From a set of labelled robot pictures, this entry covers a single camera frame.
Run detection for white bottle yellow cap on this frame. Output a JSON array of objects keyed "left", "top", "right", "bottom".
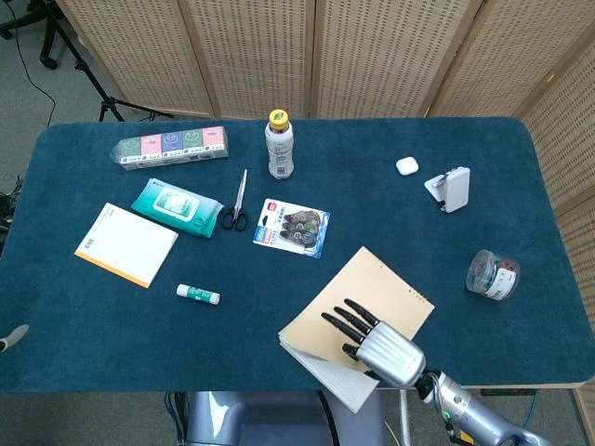
[{"left": 264, "top": 109, "right": 296, "bottom": 180}]

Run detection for green white glue stick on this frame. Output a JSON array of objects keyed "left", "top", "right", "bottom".
[{"left": 176, "top": 283, "right": 221, "bottom": 306}]

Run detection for correction tape blister pack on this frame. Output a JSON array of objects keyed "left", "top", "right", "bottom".
[{"left": 252, "top": 198, "right": 332, "bottom": 259}]

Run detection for black tripod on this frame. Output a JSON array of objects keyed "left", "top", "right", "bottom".
[{"left": 46, "top": 0, "right": 176, "bottom": 123}]

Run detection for multicolour tissue multipack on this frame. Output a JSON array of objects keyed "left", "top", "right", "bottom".
[{"left": 111, "top": 125, "right": 231, "bottom": 172}]

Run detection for green wet wipes pack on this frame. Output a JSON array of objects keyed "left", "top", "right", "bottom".
[{"left": 130, "top": 177, "right": 225, "bottom": 240}]

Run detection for white notepad orange edge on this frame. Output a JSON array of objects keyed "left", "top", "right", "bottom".
[{"left": 73, "top": 202, "right": 179, "bottom": 290}]

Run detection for black office chair base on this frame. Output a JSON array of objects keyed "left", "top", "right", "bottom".
[{"left": 0, "top": 0, "right": 61, "bottom": 71}]

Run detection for black floor cable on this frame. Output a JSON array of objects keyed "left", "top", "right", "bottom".
[{"left": 8, "top": 0, "right": 58, "bottom": 127}]

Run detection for blue table mat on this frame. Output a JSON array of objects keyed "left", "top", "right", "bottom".
[{"left": 0, "top": 115, "right": 595, "bottom": 395}]

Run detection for white power bank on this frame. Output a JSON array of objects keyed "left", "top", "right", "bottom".
[{"left": 441, "top": 165, "right": 471, "bottom": 214}]

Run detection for clear jar of binder clips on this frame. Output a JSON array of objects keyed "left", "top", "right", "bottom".
[{"left": 465, "top": 249, "right": 522, "bottom": 302}]

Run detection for woven wooden folding screen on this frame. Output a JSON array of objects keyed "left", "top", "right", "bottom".
[{"left": 55, "top": 0, "right": 595, "bottom": 446}]

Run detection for tan spiral notebook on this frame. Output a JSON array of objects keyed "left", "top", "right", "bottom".
[{"left": 277, "top": 245, "right": 436, "bottom": 414}]

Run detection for bundle of dark cables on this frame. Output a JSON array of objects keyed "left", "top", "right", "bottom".
[{"left": 0, "top": 175, "right": 23, "bottom": 243}]

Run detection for blue-grey robot torso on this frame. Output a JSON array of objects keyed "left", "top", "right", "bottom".
[{"left": 185, "top": 389, "right": 387, "bottom": 446}]

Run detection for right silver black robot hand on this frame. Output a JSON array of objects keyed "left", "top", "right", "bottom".
[{"left": 320, "top": 298, "right": 428, "bottom": 389}]

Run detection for white folding phone stand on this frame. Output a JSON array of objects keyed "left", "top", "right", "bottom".
[{"left": 423, "top": 174, "right": 450, "bottom": 205}]

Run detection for black handled scissors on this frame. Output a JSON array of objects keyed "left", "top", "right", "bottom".
[{"left": 220, "top": 168, "right": 249, "bottom": 232}]

